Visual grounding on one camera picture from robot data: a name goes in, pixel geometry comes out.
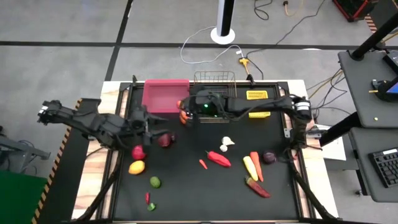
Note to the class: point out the purple onion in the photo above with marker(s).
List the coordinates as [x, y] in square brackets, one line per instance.
[269, 157]

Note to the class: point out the small red chili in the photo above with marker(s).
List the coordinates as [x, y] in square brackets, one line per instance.
[147, 198]

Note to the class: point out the black white pole stand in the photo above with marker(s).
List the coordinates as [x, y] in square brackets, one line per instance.
[224, 18]

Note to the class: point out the red black crate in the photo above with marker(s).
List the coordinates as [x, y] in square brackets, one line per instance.
[354, 7]

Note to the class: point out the small green chili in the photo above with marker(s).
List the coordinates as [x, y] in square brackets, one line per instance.
[151, 207]

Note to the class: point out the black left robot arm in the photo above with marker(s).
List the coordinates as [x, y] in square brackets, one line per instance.
[93, 124]

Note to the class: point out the white paper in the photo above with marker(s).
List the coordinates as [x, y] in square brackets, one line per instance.
[334, 152]

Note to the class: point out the black desk device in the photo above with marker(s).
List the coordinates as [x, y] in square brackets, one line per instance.
[384, 90]

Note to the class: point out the black table frame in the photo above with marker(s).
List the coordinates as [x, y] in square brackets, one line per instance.
[242, 84]

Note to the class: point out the yellow lemon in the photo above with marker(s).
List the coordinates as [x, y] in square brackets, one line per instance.
[136, 167]

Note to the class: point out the small orange chili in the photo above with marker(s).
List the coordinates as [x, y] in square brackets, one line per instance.
[203, 164]

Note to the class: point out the pink plastic basket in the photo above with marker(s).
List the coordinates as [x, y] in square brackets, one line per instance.
[164, 95]

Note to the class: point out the large white garlic bulb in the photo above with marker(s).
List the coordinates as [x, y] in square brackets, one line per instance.
[227, 141]

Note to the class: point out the yellow plastic basket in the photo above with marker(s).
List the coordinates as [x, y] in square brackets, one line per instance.
[257, 95]

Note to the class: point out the orange carrot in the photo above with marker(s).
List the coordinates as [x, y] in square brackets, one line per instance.
[257, 166]

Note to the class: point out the green mat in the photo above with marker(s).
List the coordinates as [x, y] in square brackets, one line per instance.
[18, 199]

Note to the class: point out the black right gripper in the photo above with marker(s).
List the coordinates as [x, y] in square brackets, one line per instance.
[205, 104]

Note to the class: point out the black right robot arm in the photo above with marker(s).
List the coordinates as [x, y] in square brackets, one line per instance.
[264, 104]

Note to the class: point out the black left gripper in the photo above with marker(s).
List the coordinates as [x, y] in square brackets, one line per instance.
[136, 124]

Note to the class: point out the yellow power plug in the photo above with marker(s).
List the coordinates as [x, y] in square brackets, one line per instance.
[244, 61]

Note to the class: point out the dark red long pepper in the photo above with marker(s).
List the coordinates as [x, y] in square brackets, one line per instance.
[257, 187]

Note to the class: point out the black keyboard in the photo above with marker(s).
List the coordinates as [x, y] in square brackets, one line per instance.
[385, 166]

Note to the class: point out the yellow corn cob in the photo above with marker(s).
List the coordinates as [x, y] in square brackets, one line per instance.
[250, 168]

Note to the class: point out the green lime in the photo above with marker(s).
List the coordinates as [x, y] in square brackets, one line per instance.
[155, 182]

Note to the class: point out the dark red apple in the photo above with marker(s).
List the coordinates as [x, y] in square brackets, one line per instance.
[164, 140]

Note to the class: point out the grey desk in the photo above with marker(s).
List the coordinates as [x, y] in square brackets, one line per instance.
[373, 186]
[357, 81]

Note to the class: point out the black diagonal pole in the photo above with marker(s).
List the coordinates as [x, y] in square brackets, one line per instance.
[376, 34]

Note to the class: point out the large red chili pepper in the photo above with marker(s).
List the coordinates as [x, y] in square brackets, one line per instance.
[219, 159]

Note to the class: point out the grey metal stand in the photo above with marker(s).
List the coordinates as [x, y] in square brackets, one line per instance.
[21, 152]

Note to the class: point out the hazard striped black platform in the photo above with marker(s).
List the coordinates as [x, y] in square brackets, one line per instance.
[62, 186]

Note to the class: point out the orange fruit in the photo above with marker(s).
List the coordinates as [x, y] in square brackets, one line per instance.
[183, 115]

